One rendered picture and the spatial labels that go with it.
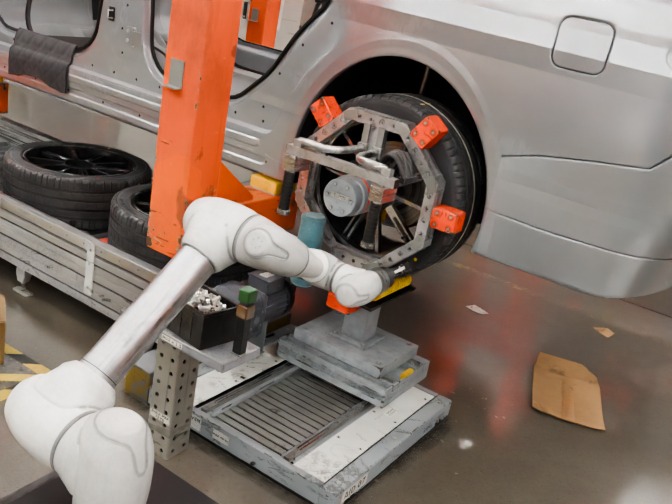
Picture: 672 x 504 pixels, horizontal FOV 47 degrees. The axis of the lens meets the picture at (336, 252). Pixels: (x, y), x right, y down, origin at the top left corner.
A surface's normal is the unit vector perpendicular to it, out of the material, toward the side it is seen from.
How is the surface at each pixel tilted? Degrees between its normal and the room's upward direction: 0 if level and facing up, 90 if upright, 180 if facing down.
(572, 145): 90
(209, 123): 90
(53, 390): 36
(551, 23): 90
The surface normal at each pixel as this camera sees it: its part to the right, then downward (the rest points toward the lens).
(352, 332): -0.54, 0.19
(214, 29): 0.82, 0.33
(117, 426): 0.31, -0.87
